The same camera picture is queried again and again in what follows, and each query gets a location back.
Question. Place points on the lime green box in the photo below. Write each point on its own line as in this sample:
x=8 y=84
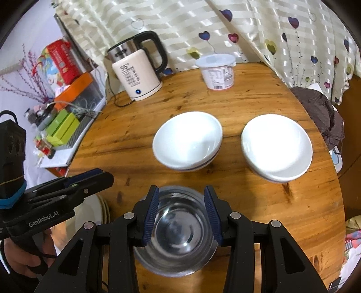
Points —
x=65 y=128
x=70 y=135

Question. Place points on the red cartoon gift box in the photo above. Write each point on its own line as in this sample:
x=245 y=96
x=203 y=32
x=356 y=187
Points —
x=62 y=62

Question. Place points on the purple flower branches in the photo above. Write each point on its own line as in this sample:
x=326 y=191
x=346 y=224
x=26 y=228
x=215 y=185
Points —
x=25 y=81

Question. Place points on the cream electric kettle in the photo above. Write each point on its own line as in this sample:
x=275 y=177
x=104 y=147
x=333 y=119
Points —
x=135 y=76

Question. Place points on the dark green box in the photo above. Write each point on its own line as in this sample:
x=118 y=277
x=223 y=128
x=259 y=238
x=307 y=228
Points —
x=56 y=121

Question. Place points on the large white blue-banded bowl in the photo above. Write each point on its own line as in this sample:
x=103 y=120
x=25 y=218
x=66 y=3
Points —
x=186 y=138

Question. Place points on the orange-lidded clear storage box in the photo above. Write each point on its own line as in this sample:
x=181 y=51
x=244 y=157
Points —
x=76 y=84

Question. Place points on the white wall pipe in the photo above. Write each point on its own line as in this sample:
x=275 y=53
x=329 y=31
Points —
x=10 y=69

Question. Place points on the small white blue-banded bowl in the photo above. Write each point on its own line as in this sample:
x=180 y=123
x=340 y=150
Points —
x=276 y=143

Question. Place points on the grey oval device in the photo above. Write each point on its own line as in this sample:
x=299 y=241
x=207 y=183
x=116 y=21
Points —
x=46 y=119

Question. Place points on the white plastic tub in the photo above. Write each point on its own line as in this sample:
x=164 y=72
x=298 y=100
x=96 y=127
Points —
x=217 y=76

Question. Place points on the small red figurine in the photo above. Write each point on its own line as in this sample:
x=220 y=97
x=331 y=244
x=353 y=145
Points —
x=45 y=148

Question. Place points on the stainless steel bowl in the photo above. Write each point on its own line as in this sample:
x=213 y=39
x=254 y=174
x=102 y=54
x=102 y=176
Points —
x=180 y=225

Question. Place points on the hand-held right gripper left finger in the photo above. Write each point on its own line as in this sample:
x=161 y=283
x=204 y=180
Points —
x=151 y=214

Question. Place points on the colourful patterned cloth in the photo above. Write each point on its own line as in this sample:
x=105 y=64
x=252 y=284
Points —
x=352 y=242

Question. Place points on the white shelf board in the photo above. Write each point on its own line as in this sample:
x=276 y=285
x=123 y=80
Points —
x=59 y=157

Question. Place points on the small dark bottle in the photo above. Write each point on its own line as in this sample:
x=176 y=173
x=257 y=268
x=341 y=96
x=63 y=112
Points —
x=32 y=114

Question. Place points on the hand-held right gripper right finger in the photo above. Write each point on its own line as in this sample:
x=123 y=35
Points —
x=211 y=217

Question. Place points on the black-and-white striped box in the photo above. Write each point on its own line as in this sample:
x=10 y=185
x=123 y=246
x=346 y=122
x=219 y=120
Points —
x=83 y=126

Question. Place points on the person's left forearm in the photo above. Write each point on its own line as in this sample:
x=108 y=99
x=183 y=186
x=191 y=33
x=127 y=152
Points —
x=14 y=281

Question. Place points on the pink packet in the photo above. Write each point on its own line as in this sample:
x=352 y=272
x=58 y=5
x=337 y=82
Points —
x=62 y=90

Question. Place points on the brown patterned cloth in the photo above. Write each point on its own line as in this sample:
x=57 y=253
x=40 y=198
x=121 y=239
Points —
x=318 y=112

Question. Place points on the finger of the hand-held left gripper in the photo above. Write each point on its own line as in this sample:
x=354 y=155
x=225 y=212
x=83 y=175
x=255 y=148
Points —
x=84 y=176
x=96 y=184

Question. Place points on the person's left hand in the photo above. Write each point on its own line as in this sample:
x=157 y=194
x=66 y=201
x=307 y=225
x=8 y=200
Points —
x=17 y=256

